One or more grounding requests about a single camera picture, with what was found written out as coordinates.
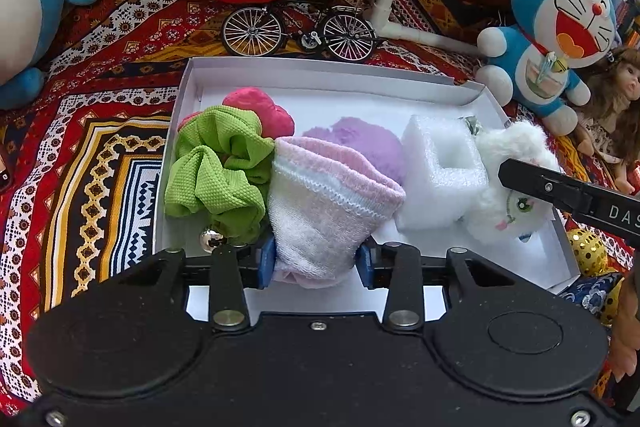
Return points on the blue round plush toy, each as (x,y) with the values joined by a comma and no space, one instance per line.
(25,7)

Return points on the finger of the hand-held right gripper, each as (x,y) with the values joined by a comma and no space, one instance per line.
(530,182)

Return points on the pale green dotted fabric bow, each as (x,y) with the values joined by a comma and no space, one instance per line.
(472,124)

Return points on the white plastic pipe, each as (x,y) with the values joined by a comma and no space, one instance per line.
(385,2)

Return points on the white fluffy cat plush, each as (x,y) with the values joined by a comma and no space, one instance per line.
(510,142)

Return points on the white and pink sock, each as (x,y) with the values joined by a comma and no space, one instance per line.
(320,207)

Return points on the person's right hand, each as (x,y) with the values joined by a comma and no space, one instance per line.
(627,332)

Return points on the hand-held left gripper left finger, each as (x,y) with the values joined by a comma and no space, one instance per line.
(267,264)

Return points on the purple fluffy plush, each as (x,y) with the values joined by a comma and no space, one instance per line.
(360,142)

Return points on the white foam block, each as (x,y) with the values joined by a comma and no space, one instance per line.
(425,197)

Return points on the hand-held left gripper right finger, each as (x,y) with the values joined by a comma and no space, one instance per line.
(363,264)

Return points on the brown-haired doll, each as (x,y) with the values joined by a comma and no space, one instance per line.
(615,107)

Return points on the gold sequin soft bow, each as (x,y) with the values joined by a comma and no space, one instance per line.
(585,252)

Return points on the pink scrunchie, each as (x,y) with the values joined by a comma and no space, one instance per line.
(255,107)

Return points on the white shallow cardboard box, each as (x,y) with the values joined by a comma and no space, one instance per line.
(340,107)

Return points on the green scrunchie with silver bell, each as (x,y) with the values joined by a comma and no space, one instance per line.
(215,172)

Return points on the black model bicycle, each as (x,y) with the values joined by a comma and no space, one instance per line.
(305,39)

